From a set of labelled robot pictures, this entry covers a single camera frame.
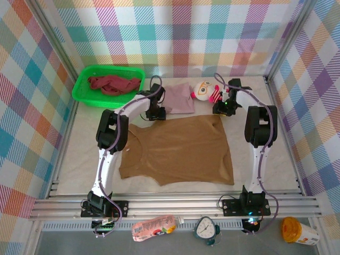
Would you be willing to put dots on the pink drink bottle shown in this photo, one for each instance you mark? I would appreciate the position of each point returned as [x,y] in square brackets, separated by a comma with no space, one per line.
[154,228]

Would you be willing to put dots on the aluminium frame post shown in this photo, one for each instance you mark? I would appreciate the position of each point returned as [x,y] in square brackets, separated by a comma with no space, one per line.
[57,45]
[289,40]

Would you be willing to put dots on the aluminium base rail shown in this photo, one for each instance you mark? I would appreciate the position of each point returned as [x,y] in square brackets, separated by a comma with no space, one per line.
[172,205]

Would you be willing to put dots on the pink ribbed tank top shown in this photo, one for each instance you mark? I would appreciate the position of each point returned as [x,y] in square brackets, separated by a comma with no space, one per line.
[180,99]

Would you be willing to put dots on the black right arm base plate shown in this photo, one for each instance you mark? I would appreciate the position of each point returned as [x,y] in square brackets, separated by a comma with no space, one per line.
[231,207]

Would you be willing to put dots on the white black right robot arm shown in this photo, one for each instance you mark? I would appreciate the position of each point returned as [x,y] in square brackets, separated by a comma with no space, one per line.
[256,164]

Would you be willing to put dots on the aluminium side rail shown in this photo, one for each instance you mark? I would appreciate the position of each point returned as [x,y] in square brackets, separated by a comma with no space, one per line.
[287,143]
[62,148]

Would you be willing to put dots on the dark red tank top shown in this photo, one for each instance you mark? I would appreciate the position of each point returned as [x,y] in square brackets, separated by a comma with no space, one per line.
[117,83]

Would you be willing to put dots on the tan tank top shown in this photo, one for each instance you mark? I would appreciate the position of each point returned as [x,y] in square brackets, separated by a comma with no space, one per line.
[180,151]

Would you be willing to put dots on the small green alarm clock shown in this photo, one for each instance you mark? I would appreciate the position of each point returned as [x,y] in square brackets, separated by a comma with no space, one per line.
[204,228]

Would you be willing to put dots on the green plastic basket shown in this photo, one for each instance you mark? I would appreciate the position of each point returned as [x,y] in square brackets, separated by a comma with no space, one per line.
[82,93]

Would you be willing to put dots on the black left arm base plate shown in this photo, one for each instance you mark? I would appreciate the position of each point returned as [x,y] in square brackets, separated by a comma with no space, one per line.
[122,208]

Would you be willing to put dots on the plush toy with glasses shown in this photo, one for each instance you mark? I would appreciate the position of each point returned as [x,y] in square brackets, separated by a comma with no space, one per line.
[203,91]

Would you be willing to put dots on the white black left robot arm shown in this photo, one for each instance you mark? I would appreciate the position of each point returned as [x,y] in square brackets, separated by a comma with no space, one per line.
[105,170]

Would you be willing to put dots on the orange lidded jar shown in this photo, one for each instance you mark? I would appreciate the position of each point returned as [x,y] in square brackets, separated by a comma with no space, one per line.
[297,231]

